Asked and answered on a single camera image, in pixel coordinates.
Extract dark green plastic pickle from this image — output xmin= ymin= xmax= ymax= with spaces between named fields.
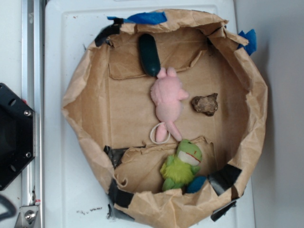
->
xmin=139 ymin=34 xmax=161 ymax=76

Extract pink plush toy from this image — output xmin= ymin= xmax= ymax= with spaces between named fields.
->
xmin=151 ymin=67 xmax=189 ymax=144

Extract brown rock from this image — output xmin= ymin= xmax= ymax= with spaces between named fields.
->
xmin=191 ymin=93 xmax=218 ymax=116

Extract green frog plush toy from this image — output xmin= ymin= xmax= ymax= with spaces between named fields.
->
xmin=160 ymin=139 xmax=202 ymax=191

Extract blue ball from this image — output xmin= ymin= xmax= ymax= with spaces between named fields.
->
xmin=186 ymin=176 xmax=207 ymax=193

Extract blue tape strip top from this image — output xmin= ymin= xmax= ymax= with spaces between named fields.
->
xmin=107 ymin=11 xmax=167 ymax=25

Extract blue tape strip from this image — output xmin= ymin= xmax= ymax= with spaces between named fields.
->
xmin=107 ymin=11 xmax=167 ymax=25
xmin=238 ymin=29 xmax=257 ymax=56

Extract white plastic tray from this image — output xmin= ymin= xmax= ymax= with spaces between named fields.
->
xmin=44 ymin=0 xmax=256 ymax=228

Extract blue tape strip right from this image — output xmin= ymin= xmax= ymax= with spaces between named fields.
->
xmin=238 ymin=29 xmax=257 ymax=56

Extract brown paper bin wall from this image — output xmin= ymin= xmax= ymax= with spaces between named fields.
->
xmin=62 ymin=9 xmax=268 ymax=228

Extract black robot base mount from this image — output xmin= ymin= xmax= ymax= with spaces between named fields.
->
xmin=0 ymin=83 xmax=35 ymax=191

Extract aluminium frame rail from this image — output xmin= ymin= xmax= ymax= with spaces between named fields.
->
xmin=21 ymin=0 xmax=47 ymax=228

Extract metal corner bracket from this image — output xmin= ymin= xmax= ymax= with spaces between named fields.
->
xmin=14 ymin=205 xmax=40 ymax=228

